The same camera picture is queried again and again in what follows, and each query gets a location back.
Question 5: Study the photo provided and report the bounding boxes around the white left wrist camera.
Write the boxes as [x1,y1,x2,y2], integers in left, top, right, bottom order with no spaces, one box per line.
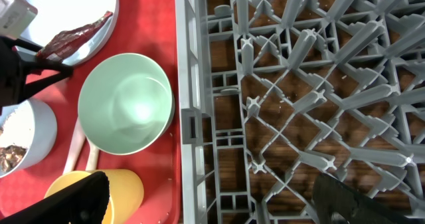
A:
[1,0,38,40]

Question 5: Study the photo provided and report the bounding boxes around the food scraps and rice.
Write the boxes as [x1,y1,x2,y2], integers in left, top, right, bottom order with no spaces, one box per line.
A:
[1,128,27,173]

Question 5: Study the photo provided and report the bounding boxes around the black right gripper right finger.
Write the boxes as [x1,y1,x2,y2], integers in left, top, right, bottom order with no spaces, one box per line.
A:
[312,173,420,224]

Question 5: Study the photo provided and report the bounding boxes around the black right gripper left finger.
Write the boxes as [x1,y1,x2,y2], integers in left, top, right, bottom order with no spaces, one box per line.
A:
[1,171,110,224]

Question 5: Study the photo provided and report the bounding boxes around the light blue plate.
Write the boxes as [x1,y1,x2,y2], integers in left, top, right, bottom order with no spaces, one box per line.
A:
[21,0,120,66]

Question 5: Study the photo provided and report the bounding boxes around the white plastic fork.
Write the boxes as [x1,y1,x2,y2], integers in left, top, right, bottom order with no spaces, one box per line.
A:
[63,118,86,174]

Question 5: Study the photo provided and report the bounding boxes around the mint green bowl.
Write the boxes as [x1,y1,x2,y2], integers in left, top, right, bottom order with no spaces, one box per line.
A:
[78,53,175,156]

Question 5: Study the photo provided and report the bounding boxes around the grey dishwasher rack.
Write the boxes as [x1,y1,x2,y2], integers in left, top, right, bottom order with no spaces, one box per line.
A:
[175,0,424,223]

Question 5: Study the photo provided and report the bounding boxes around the yellow plastic cup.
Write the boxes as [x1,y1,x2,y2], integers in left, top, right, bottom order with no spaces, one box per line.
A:
[44,169,144,224]

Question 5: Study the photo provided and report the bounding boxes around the red snack wrapper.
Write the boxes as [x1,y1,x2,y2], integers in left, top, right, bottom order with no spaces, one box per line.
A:
[35,11,113,62]

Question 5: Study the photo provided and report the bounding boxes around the red serving tray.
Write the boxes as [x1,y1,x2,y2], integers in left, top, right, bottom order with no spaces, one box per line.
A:
[1,0,181,223]

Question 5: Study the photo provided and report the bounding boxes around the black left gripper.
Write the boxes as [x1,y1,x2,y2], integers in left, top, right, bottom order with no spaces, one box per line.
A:
[1,37,74,112]

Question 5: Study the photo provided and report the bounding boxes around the light blue bowl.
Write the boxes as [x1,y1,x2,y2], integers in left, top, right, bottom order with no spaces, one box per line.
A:
[1,98,57,177]

